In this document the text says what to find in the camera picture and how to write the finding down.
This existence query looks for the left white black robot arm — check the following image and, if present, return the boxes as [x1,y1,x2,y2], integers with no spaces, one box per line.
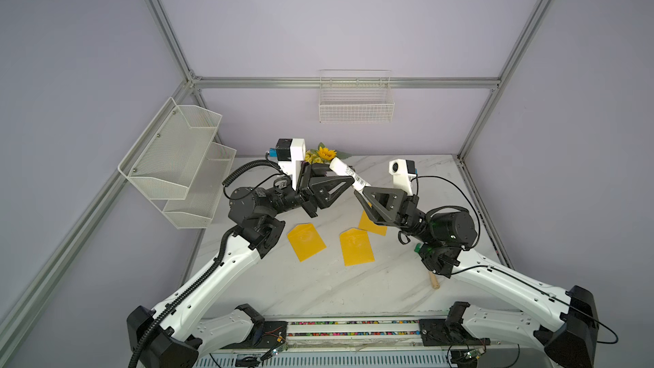
[127,159,367,367]

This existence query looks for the green head wooden hammer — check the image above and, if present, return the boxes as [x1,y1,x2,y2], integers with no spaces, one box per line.
[414,244,440,291]

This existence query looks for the white mesh upper shelf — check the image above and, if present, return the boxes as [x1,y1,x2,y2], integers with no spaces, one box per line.
[118,98,222,200]

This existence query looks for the yellow artificial flowers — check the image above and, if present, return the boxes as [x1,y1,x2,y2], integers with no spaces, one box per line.
[304,143,351,164]

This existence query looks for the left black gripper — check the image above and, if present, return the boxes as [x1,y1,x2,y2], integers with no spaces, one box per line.
[266,165,354,221]

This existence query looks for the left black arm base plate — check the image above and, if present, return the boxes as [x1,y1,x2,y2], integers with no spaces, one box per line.
[221,320,289,350]

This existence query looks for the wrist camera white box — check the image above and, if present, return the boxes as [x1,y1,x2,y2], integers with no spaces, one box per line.
[268,138,307,189]
[389,158,417,196]

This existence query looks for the white mesh lower shelf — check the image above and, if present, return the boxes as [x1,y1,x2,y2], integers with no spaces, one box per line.
[163,142,236,229]

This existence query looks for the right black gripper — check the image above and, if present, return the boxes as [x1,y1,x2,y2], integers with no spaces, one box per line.
[361,186,437,245]

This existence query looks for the white glue stick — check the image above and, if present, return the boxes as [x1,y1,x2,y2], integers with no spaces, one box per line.
[330,158,371,193]

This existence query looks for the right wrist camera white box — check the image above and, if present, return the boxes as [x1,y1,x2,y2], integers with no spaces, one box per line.
[389,158,417,196]

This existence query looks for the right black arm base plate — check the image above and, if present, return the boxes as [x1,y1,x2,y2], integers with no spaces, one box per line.
[418,319,491,347]

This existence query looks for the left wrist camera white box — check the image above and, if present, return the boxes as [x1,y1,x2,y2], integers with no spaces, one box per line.
[268,138,307,189]

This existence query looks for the white wire wall basket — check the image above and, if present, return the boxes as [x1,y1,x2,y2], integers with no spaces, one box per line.
[318,69,395,124]

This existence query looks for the white mesh shelf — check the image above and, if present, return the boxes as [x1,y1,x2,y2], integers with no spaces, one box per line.
[163,142,236,229]
[118,98,222,200]

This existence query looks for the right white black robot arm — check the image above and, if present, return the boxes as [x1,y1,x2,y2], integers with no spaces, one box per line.
[355,186,604,367]

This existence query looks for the yellow envelope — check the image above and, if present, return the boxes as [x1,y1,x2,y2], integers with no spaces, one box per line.
[287,223,326,262]
[339,228,375,267]
[358,212,388,236]

